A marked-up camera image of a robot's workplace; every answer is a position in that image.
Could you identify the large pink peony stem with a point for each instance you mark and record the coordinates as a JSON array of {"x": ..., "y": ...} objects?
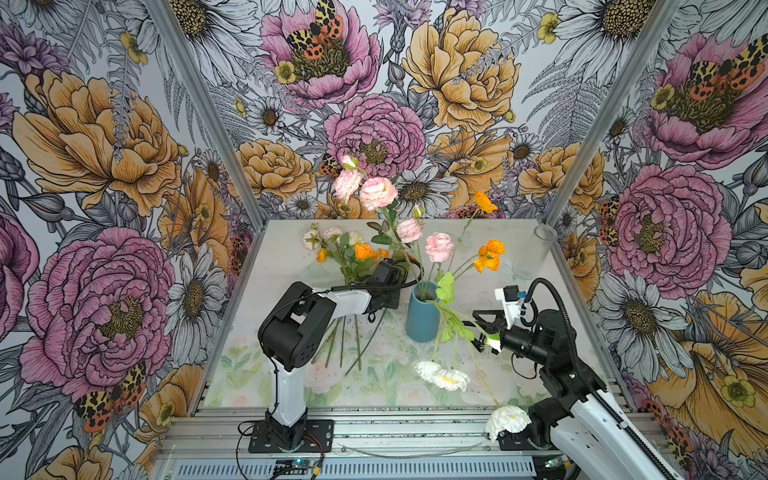
[{"x": 376, "y": 195}]

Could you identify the pink-edged white carnation stem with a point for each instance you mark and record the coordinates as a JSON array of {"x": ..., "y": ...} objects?
[{"x": 313, "y": 237}]

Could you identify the clear glass cylinder vase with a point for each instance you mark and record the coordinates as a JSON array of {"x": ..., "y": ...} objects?
[{"x": 532, "y": 255}]

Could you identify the green circuit board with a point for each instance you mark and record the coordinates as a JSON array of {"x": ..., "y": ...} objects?
[{"x": 298, "y": 466}]

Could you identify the orange poppy flower stem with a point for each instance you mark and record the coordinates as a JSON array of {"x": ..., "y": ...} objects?
[{"x": 489, "y": 252}]

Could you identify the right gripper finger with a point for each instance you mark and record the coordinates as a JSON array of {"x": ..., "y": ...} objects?
[
  {"x": 487, "y": 343},
  {"x": 490, "y": 318}
]

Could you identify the pink rose flower stem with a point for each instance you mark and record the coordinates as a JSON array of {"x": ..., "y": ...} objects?
[{"x": 427, "y": 259}]

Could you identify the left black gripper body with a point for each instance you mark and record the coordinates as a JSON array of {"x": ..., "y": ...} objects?
[{"x": 392, "y": 298}]

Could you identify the teal ceramic vase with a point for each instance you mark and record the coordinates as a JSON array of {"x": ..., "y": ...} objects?
[{"x": 423, "y": 317}]

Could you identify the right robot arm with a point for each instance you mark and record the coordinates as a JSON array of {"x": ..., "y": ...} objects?
[{"x": 580, "y": 417}]

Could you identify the white flower stem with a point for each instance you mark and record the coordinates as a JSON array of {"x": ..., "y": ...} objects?
[{"x": 504, "y": 419}]

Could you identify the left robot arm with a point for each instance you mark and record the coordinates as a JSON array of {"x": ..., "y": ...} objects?
[{"x": 291, "y": 335}]

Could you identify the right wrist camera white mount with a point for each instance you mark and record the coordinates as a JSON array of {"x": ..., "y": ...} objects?
[{"x": 512, "y": 300}]

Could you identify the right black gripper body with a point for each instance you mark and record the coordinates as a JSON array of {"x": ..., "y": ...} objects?
[{"x": 521, "y": 342}]

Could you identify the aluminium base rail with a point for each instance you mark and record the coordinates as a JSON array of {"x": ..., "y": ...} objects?
[{"x": 367, "y": 444}]

